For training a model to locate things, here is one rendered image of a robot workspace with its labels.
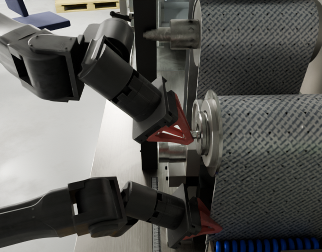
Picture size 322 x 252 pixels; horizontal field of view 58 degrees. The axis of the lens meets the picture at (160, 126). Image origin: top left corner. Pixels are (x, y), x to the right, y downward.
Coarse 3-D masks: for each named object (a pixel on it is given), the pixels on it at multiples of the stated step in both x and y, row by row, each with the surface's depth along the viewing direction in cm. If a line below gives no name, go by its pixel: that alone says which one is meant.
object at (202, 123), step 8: (200, 112) 48; (200, 120) 47; (208, 120) 47; (200, 128) 47; (208, 128) 46; (200, 136) 47; (208, 136) 46; (200, 144) 47; (208, 144) 46; (200, 152) 48
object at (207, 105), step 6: (204, 102) 50; (210, 102) 47; (204, 108) 50; (210, 108) 46; (210, 114) 45; (210, 120) 45; (210, 126) 45; (216, 126) 44; (210, 132) 45; (216, 132) 44; (210, 138) 45; (216, 138) 44; (210, 144) 45; (216, 144) 44; (210, 150) 45; (204, 156) 51; (210, 156) 46; (204, 162) 51; (210, 162) 46
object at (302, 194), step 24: (216, 192) 49; (240, 192) 50; (264, 192) 50; (288, 192) 50; (312, 192) 50; (216, 216) 53; (240, 216) 54; (264, 216) 54; (288, 216) 54; (312, 216) 54; (216, 240) 58
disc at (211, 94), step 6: (210, 90) 48; (210, 96) 48; (216, 96) 45; (216, 102) 44; (216, 108) 44; (216, 114) 44; (216, 120) 44; (222, 132) 42; (222, 138) 42; (222, 144) 43; (216, 150) 45; (216, 156) 45; (216, 162) 45; (210, 168) 49; (216, 168) 45; (210, 174) 50; (216, 174) 46
